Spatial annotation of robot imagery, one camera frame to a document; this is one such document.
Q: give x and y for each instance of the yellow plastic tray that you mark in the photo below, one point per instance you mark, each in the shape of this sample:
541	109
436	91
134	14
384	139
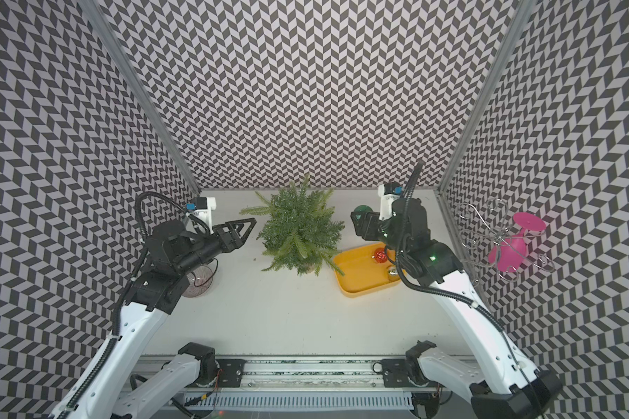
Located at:
362	275

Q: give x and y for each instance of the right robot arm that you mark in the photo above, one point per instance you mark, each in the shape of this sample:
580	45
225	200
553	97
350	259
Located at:
504	382

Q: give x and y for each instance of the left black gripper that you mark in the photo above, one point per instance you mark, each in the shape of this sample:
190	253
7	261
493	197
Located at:
235	241

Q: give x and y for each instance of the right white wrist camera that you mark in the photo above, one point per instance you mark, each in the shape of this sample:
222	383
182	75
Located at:
388	193

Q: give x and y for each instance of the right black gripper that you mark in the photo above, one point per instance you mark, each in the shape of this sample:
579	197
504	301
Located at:
367	227

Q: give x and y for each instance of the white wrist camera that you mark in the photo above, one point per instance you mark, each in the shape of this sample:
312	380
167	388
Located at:
388	193
200	213

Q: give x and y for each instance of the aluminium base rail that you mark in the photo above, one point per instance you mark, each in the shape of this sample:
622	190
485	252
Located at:
327	373

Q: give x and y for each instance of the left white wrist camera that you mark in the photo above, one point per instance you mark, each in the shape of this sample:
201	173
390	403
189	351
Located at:
200	213

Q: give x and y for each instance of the pink wine glass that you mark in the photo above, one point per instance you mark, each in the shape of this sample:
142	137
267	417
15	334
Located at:
510	252

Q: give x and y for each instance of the clear glass cup left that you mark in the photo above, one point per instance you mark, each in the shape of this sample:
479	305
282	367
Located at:
200	281

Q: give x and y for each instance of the small green christmas tree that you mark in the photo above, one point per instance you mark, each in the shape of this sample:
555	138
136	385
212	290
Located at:
300	233

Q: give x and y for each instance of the green glitter ball ornament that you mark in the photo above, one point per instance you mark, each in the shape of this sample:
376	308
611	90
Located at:
363	210

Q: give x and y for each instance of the silver wire rack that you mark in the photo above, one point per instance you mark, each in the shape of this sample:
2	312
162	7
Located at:
540	261

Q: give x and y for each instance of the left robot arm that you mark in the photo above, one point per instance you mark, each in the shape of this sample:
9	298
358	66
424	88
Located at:
171	253

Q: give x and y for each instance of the red faceted ball ornament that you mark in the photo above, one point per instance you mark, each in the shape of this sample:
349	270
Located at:
380	256

